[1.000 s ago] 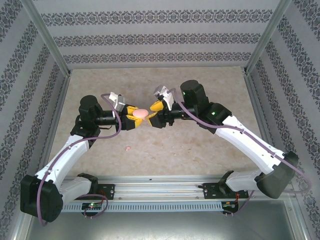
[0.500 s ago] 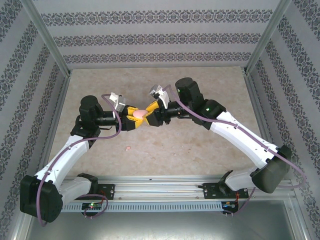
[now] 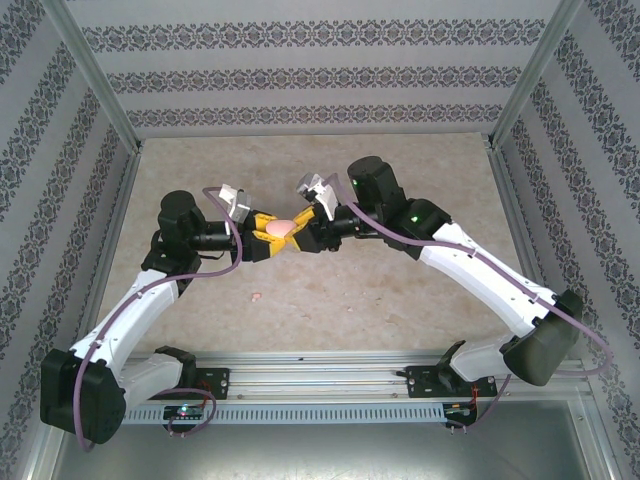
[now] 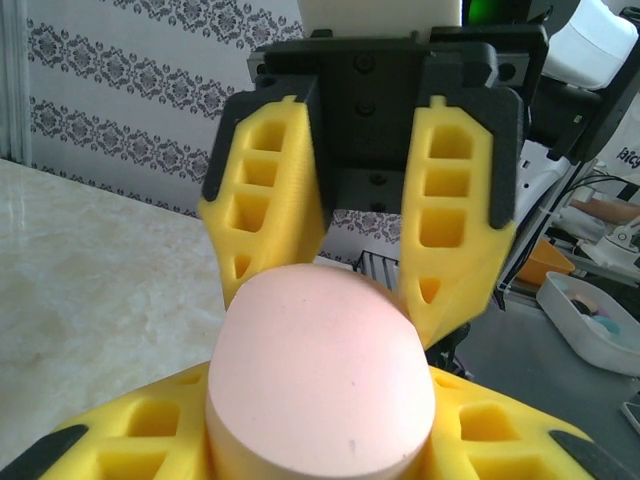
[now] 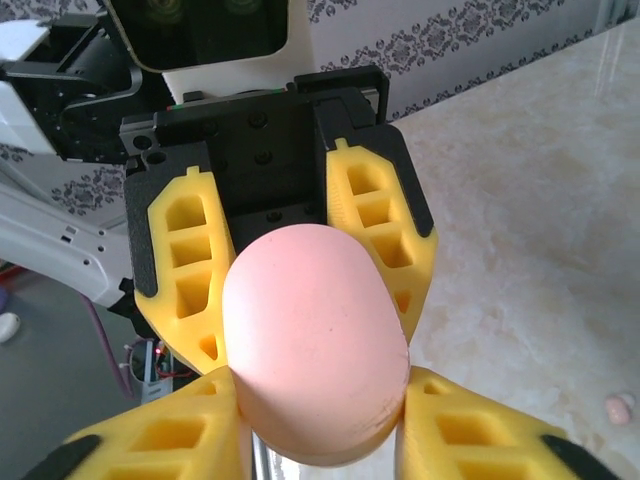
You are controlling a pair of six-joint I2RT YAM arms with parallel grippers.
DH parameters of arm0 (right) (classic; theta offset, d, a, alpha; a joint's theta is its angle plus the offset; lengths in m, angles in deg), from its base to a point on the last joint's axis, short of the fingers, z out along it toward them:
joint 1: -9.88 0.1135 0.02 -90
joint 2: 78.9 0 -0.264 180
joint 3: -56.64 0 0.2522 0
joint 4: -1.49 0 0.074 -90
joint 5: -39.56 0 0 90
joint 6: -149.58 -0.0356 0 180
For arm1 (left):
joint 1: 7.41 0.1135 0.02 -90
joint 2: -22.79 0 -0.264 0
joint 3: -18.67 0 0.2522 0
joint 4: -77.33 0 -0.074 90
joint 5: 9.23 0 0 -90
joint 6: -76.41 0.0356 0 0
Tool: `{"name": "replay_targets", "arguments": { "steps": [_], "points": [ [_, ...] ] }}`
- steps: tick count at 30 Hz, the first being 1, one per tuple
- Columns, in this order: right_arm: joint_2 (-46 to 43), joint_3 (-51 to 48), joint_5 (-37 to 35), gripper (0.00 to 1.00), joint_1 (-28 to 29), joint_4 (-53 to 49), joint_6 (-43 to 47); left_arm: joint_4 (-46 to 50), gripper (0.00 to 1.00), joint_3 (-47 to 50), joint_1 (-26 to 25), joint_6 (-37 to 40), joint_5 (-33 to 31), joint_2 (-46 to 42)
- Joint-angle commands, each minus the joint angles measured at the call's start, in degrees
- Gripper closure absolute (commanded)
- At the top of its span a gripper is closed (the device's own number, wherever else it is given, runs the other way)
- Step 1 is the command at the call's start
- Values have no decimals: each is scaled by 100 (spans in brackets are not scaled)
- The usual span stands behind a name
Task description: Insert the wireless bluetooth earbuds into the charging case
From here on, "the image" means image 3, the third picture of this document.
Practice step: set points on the pink earbud charging case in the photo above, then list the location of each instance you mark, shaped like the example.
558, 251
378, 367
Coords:
280, 228

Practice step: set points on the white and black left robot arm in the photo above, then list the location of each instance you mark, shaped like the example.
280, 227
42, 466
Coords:
135, 312

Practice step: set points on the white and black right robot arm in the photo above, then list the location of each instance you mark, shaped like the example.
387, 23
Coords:
490, 280

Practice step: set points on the small circuit board green light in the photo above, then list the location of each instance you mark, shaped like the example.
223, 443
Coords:
182, 412

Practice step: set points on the grey metal sheet panel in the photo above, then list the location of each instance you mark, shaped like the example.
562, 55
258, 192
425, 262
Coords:
320, 455

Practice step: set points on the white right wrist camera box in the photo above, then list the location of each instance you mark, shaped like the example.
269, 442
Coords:
320, 192

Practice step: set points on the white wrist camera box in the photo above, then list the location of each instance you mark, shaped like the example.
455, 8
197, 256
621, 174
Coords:
237, 202
320, 192

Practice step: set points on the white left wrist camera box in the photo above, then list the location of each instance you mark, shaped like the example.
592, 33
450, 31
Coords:
237, 202

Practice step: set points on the aluminium table side rail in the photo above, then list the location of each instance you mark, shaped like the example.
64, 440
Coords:
112, 235
520, 235

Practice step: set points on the aluminium mounting rail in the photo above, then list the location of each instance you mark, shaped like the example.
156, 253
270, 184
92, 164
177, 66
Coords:
320, 375

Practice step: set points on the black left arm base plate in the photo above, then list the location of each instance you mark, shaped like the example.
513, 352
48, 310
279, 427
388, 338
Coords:
217, 381

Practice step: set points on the aluminium frame post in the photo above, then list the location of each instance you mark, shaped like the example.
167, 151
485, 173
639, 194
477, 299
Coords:
95, 70
535, 70

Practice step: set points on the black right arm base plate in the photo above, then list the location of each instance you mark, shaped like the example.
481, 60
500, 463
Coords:
420, 382

